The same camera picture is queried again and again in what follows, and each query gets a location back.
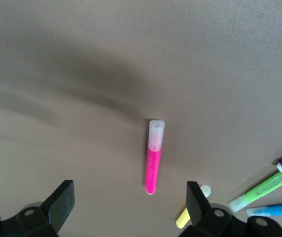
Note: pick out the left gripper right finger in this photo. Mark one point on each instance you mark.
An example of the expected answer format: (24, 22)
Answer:
(200, 212)

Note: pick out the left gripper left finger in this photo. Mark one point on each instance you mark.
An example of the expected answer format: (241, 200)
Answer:
(54, 212)

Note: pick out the pink marker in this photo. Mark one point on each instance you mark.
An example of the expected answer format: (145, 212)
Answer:
(152, 170)

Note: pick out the yellow marker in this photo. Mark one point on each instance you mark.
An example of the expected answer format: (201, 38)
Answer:
(183, 218)

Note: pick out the green marker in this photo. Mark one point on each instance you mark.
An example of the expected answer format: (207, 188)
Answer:
(264, 190)

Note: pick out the blue marker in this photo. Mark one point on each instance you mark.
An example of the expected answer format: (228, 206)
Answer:
(276, 209)

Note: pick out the brown table cover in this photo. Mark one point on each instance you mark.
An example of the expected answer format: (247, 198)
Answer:
(81, 61)

